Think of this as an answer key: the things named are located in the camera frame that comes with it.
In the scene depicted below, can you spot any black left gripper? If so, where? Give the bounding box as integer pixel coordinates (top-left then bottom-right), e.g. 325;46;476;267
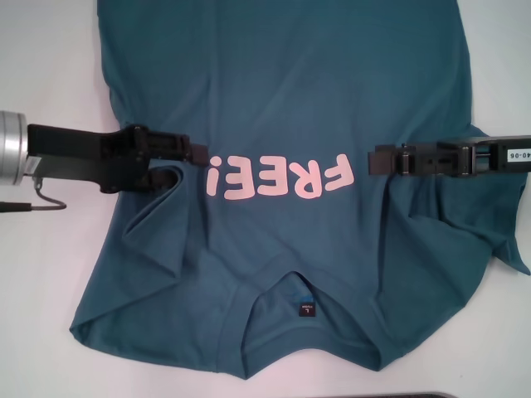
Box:
26;123;209;196

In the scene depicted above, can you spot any blue shirt with pink print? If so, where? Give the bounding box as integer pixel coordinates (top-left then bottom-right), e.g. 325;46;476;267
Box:
68;0;531;371

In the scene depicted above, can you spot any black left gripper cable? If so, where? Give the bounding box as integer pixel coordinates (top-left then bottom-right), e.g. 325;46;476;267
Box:
0;157;68;214

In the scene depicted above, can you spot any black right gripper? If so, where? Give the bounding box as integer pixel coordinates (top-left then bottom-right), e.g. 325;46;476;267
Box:
368;133;531;179

